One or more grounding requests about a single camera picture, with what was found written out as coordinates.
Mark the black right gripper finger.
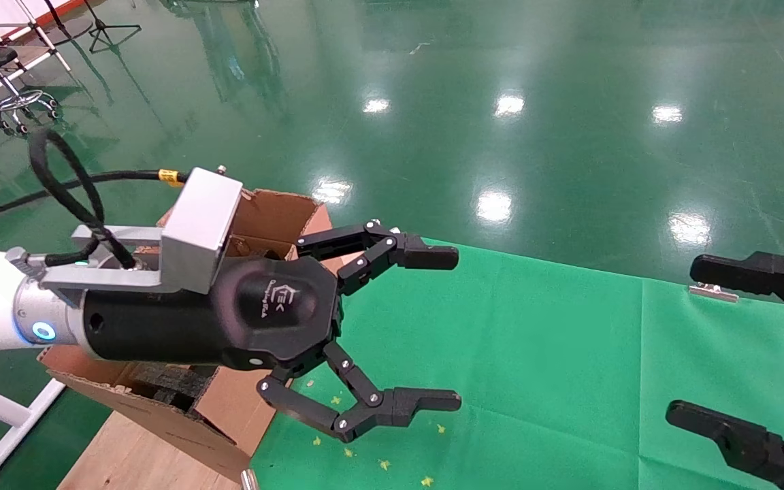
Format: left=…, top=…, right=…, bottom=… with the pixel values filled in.
left=689, top=250, right=784, bottom=338
left=664, top=400, right=784, bottom=490

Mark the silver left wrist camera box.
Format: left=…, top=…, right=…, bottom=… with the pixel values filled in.
left=7, top=167, right=244, bottom=295

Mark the green table cloth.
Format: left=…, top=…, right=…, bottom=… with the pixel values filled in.
left=249, top=235, right=784, bottom=490

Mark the black foam packing piece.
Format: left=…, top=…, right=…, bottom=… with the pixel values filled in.
left=130, top=363, right=217, bottom=413

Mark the large open cardboard carton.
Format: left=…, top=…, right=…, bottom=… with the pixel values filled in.
left=38, top=189, right=348, bottom=484

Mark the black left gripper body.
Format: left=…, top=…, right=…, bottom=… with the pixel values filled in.
left=82, top=255, right=345, bottom=372

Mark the black curved pole stand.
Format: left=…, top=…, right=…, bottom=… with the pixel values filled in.
left=42, top=0, right=95, bottom=45

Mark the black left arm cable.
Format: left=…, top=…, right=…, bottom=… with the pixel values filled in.
left=0, top=128, right=190, bottom=270

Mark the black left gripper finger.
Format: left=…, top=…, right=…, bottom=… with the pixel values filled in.
left=295, top=219, right=459, bottom=297
left=257, top=340, right=462, bottom=443

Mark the black tripod stand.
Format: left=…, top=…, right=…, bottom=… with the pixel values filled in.
left=82, top=0, right=142, bottom=55

